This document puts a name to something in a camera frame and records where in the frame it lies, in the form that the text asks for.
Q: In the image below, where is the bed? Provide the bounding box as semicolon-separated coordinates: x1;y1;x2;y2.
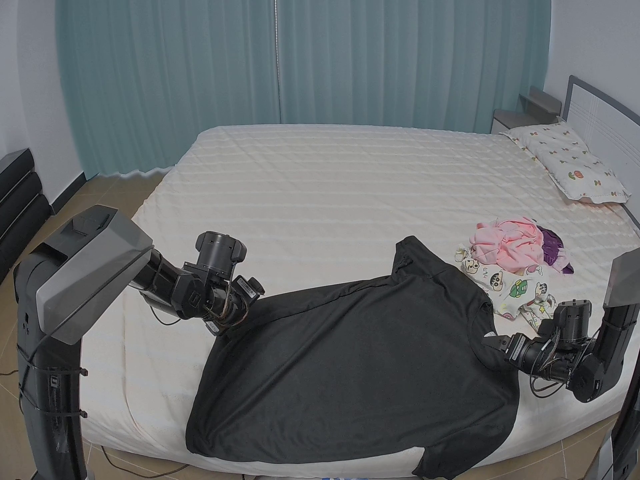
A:
80;74;640;480

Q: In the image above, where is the black cable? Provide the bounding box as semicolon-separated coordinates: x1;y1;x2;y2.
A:
100;445;191;472
529;375;571;399
150;305;187;327

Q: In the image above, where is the black chest of drawers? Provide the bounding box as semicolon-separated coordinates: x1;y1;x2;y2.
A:
0;149;53;284

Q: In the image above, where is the black T-shirt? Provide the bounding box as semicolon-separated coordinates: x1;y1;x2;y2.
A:
185;235;521;479

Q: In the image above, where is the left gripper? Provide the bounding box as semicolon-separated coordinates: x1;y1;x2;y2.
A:
206;276;265;337

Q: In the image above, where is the purple garment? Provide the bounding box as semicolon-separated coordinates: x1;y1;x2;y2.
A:
537;225;576;275

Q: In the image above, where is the grey bedside table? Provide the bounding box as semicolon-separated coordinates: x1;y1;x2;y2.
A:
492;86;562;135

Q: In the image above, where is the white printed pyjama garment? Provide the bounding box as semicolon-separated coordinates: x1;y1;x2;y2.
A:
454;245;558;331

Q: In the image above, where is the pink garment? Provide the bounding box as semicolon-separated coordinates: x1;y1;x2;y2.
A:
468;216;545;275

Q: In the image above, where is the white printed pillow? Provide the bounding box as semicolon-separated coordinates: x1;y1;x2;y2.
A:
500;120;632;204

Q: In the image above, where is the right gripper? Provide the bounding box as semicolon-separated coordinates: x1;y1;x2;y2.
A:
502;334;544;373

